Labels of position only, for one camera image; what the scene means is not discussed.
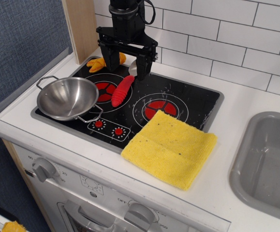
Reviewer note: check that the grey oven knob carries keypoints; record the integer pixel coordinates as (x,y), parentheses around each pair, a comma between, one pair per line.
(140,216)
(43,169)

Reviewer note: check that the grey right oven knob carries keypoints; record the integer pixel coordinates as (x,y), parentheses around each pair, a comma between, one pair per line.
(140,216)

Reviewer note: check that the yellow object bottom left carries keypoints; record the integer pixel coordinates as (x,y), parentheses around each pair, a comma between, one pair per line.
(13,226)

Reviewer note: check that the black toy stove top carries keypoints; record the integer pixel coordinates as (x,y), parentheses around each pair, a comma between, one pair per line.
(192,104)

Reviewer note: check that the yellow plush toy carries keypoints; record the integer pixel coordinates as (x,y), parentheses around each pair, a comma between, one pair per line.
(98,64)

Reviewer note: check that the wooden side post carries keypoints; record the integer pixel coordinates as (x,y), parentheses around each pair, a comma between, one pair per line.
(81,22)

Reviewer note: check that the grey sink basin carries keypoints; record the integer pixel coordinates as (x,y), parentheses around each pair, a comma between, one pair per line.
(255,174)

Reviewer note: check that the yellow cloth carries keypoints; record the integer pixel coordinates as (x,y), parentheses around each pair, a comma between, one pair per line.
(170,150)

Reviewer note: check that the red stove knob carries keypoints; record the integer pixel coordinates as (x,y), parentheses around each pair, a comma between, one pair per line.
(98,124)
(118,131)

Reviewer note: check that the steel bowl with handles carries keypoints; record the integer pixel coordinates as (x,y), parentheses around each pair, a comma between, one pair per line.
(68,98)

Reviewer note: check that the white oven door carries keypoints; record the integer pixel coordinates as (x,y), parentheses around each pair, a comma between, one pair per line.
(89,218)

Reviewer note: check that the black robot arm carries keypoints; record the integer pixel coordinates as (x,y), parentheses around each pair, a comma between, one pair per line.
(135,4)

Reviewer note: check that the grey left oven knob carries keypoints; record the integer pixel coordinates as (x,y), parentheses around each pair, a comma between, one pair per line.
(43,169)

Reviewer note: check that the red left stove knob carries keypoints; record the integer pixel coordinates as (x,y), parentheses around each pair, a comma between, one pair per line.
(98,124)

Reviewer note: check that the red right stove knob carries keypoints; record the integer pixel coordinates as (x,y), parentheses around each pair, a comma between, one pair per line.
(118,131)

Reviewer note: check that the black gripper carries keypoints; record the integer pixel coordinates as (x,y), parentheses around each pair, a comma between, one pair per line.
(128,35)

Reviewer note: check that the red handled spoon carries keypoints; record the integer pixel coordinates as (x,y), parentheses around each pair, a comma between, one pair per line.
(122,89)

